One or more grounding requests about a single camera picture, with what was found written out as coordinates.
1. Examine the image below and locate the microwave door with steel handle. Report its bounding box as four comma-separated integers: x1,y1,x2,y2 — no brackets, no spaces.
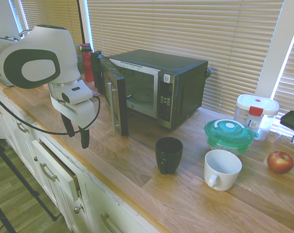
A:
98,57,131,137

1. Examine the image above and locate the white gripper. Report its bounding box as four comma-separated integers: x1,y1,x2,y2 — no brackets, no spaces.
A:
50,98,98,149

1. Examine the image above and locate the black lidded plastic container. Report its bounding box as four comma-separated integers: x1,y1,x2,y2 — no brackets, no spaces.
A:
275,110,294,154

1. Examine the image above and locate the black camera tripod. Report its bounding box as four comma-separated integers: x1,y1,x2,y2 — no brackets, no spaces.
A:
0,135,58,233

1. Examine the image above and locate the clear container with white lid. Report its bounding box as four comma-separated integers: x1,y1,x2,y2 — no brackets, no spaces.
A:
233,94,280,141

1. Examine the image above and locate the white drawer with metal handle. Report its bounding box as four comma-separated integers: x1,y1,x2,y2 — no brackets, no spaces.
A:
31,139,81,202

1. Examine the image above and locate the black water bottle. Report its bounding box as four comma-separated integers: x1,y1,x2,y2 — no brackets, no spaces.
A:
89,50,104,89

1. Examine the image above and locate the red apple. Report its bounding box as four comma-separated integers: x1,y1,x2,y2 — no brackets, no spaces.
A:
266,150,294,175

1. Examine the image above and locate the round green lidded container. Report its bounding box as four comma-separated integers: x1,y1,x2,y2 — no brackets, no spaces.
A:
204,119,259,156

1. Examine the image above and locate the red water bottle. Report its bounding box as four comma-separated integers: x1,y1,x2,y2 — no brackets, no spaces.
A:
79,42,95,83

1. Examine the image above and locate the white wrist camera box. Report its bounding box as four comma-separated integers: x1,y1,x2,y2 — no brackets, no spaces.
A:
61,85,94,106

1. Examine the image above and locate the dark green mug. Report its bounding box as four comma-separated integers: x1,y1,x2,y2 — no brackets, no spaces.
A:
155,136,184,175

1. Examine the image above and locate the black steel microwave oven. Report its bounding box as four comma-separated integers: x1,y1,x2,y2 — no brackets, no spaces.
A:
107,49,212,130

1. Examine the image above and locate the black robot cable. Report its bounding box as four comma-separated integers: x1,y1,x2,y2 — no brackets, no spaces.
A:
0,94,101,136

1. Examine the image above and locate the white ceramic mug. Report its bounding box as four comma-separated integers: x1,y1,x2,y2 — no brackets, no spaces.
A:
204,149,243,192

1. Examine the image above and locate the narrow beige window blind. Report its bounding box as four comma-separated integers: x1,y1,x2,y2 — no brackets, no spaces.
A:
274,27,294,122

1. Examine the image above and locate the white kitchen cabinet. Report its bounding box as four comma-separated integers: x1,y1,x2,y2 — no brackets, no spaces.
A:
0,83,160,233

